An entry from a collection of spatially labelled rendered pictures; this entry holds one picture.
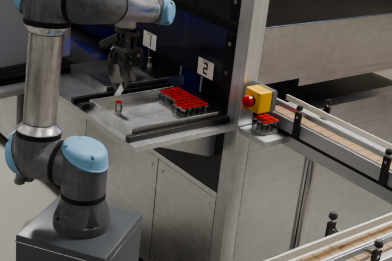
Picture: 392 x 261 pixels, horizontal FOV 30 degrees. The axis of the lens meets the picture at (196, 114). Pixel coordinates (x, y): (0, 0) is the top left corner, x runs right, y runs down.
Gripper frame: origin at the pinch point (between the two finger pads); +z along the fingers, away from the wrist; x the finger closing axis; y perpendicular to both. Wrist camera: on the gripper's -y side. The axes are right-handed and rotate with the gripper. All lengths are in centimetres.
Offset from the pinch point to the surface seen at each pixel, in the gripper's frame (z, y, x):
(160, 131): 8.7, 20.9, 2.8
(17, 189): 98, -114, 19
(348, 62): -6, 25, 82
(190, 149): 20.8, 15.3, 20.2
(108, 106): 10.2, -6.7, 0.9
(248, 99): -2.4, 32.0, 27.8
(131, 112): 10.2, 1.2, 4.9
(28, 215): 98, -88, 12
